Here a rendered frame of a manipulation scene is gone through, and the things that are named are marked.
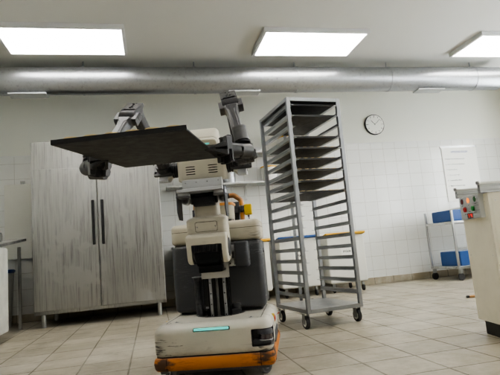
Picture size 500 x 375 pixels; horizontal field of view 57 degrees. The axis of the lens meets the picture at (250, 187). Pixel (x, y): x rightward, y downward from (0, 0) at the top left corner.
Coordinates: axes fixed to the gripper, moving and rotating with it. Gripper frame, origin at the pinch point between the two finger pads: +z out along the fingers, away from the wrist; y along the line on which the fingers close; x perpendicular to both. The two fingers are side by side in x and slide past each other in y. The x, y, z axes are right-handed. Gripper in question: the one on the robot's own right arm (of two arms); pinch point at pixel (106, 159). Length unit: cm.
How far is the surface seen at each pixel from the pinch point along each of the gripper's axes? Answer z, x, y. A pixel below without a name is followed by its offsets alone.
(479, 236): 32, 215, -45
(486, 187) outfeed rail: 43, 207, -17
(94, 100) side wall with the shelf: -438, 171, 170
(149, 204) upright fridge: -322, 184, 14
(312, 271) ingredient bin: -252, 368, -84
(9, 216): -477, 69, 18
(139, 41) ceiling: -280, 163, 190
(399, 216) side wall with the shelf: -235, 550, -23
